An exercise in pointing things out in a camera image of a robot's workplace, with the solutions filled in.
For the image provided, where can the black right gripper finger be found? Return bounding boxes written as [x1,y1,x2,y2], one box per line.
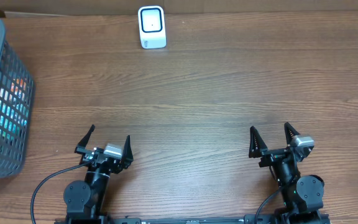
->
[249,126,268,158]
[284,122,300,145]

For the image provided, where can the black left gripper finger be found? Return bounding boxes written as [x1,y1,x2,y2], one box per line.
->
[77,124,95,151]
[121,135,134,165]

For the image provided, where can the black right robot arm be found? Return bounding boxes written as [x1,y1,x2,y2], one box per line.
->
[249,122,331,224]

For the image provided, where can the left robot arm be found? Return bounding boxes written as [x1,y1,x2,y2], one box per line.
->
[63,125,134,223]

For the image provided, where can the white barcode scanner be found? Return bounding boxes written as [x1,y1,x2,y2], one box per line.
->
[138,6,167,49]

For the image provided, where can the grey plastic mesh basket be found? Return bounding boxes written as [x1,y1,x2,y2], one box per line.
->
[0,19,35,178]

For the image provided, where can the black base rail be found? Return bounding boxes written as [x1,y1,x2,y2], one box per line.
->
[54,214,331,224]

